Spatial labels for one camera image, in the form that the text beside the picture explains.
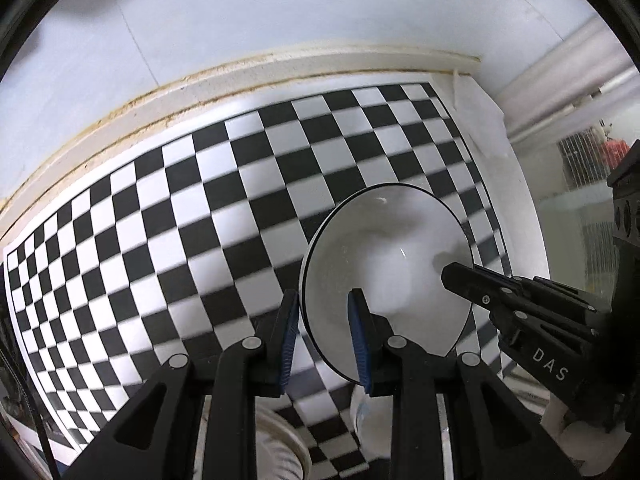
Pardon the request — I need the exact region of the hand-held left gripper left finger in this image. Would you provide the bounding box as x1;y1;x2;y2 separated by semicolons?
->
60;287;301;480

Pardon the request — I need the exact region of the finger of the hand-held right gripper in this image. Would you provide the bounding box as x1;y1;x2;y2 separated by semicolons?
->
531;276;615;315
441;261;598;333

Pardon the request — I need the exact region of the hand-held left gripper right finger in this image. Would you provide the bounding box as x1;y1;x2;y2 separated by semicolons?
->
347;287;583;480

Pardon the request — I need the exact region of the white bowl with blue pattern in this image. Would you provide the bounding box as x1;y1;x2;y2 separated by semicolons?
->
349;385;397;461

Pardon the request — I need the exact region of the white bowl with dark rim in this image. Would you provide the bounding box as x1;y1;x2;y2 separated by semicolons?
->
299;184;475;386

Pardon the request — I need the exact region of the person's right hand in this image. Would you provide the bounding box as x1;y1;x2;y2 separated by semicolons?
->
542;392;630;476

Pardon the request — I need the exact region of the glass sliding door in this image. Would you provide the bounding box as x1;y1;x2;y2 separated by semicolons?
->
500;15;640;361

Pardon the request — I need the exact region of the black white checkered tablecloth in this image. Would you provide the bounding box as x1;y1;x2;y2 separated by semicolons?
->
5;82;513;480

